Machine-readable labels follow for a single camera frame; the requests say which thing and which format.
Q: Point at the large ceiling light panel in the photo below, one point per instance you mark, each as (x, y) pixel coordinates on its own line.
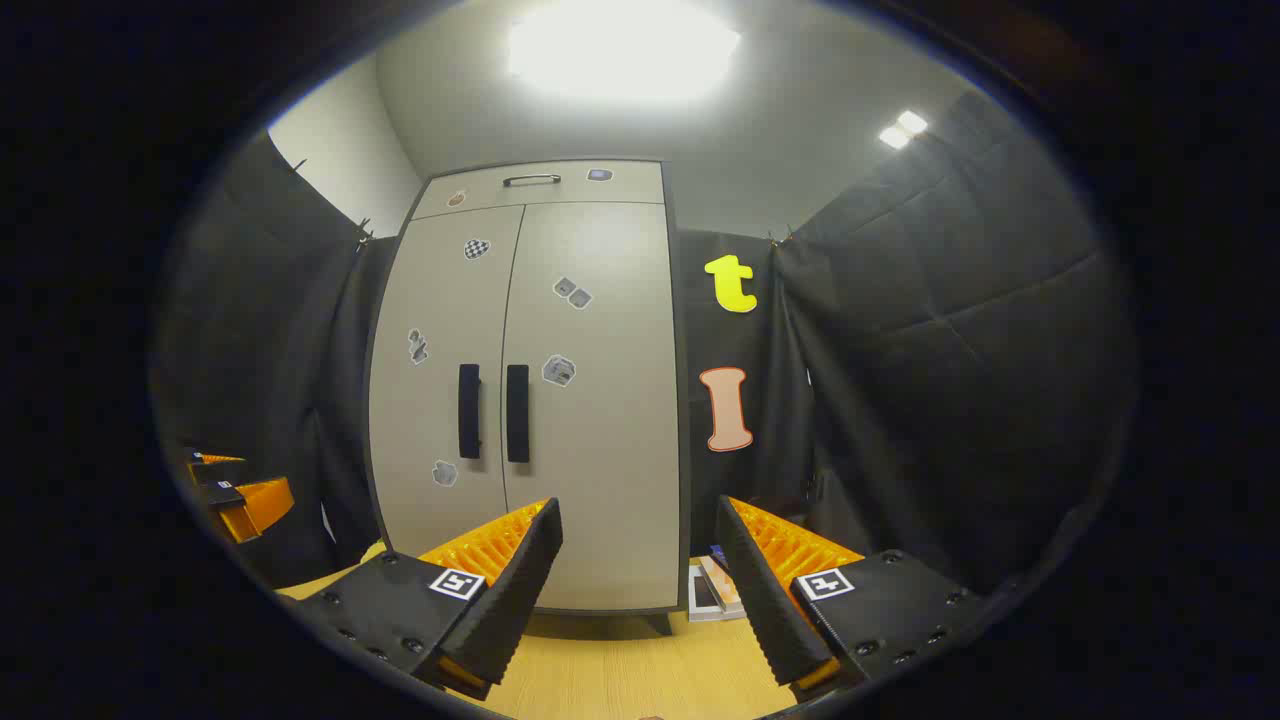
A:
(620, 50)

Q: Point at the black backdrop cloth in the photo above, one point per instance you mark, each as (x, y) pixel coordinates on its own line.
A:
(950, 350)

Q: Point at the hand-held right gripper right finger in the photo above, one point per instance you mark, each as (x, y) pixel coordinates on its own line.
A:
(760, 600)

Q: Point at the grey cabinet drawer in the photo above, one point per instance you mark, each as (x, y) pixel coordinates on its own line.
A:
(560, 195)

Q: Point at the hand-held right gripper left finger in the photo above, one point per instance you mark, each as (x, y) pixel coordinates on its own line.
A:
(520, 590)

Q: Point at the blue book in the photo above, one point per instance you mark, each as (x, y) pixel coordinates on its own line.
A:
(718, 555)

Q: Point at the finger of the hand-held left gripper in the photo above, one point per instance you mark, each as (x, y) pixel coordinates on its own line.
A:
(262, 505)
(215, 472)

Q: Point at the grey double-door shoe cabinet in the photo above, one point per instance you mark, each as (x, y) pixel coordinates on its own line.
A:
(590, 400)

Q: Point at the small ceiling light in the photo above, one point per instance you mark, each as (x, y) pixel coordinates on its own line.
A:
(903, 128)

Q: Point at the grey shoe cabinet door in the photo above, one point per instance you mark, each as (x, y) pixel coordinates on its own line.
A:
(430, 300)
(610, 450)

